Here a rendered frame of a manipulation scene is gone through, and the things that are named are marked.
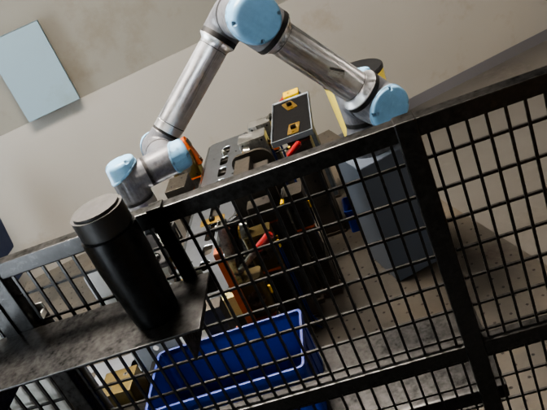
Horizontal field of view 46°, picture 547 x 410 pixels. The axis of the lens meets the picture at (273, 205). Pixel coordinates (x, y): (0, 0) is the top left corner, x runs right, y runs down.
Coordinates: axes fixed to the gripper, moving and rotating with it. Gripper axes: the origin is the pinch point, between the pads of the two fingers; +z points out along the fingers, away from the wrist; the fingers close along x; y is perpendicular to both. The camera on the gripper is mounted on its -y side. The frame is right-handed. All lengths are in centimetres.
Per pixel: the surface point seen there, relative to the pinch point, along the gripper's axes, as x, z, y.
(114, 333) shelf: -16, -33, -66
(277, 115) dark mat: -29, -8, 76
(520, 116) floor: -147, 107, 252
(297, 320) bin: -32.3, -4.2, -35.5
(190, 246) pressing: 6.0, 8.6, 34.4
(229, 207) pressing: -6, 8, 52
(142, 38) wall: 59, -21, 273
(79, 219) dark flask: -21, -51, -67
